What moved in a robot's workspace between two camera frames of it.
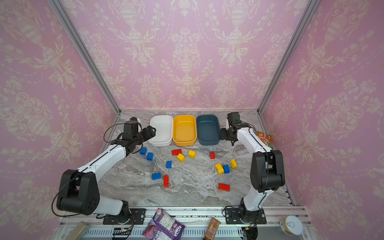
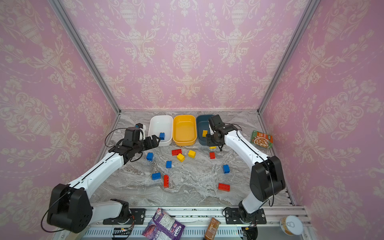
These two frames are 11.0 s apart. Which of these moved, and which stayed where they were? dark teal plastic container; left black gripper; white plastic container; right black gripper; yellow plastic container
Moved: left black gripper; right black gripper
Stayed: yellow plastic container; white plastic container; dark teal plastic container
